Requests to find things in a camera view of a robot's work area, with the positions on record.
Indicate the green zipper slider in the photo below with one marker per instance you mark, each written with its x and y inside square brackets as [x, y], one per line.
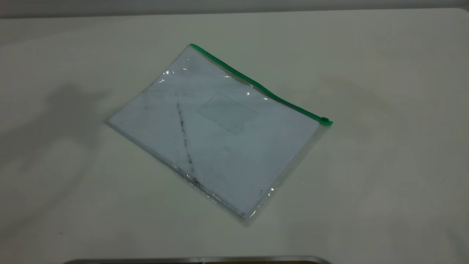
[325, 119]

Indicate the silver metal rim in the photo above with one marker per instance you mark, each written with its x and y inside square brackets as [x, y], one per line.
[198, 260]

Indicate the clear zip bag green zipper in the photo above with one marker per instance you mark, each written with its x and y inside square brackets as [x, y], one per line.
[220, 139]

